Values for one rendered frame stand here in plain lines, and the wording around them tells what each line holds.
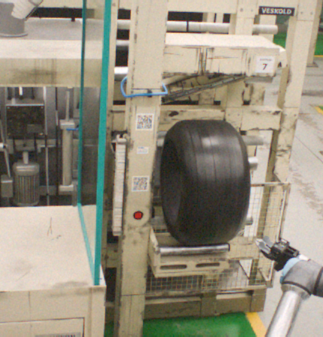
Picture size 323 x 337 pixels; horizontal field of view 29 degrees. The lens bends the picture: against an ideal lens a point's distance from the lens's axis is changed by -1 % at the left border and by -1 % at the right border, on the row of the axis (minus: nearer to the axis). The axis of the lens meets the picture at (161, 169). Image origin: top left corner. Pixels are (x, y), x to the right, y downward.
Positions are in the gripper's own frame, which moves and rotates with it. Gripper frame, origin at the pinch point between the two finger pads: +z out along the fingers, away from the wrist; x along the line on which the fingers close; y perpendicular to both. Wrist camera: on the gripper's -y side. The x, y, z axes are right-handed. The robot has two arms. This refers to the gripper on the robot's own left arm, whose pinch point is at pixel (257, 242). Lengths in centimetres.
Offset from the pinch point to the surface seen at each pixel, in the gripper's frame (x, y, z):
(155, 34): -6, 83, 59
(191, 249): 15.1, -9.0, 25.3
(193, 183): 11.4, 30.2, 27.6
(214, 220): 11.4, 15.1, 15.8
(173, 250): 21.3, -7.5, 30.9
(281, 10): -97, 53, 51
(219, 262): 8.5, -16.7, 13.9
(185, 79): -37, 37, 68
